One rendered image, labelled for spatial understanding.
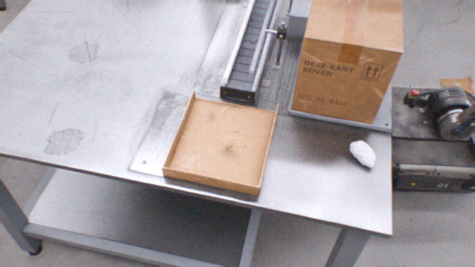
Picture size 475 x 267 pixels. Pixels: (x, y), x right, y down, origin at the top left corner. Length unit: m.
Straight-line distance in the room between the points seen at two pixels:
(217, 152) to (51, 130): 0.48
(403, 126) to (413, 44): 1.03
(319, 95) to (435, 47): 1.98
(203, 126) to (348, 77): 0.43
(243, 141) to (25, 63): 0.76
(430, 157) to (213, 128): 1.18
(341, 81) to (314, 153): 0.21
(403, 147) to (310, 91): 0.98
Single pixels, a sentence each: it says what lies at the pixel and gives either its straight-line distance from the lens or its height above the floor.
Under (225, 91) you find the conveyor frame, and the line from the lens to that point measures 1.34.
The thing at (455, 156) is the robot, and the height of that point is 0.24.
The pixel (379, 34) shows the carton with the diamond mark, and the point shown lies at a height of 1.12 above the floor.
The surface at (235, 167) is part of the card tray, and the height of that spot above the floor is 0.83.
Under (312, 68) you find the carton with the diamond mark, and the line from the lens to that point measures 1.20.
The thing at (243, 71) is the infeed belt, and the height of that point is 0.88.
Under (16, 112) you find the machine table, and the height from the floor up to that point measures 0.83.
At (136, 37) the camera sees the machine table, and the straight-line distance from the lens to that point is 1.60.
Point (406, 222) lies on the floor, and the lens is 2.22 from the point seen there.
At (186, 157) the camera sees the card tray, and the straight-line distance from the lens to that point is 1.21.
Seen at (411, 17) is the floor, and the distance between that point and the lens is 3.39.
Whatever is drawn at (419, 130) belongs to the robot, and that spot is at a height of 0.26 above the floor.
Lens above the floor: 1.80
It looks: 50 degrees down
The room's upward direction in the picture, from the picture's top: 3 degrees clockwise
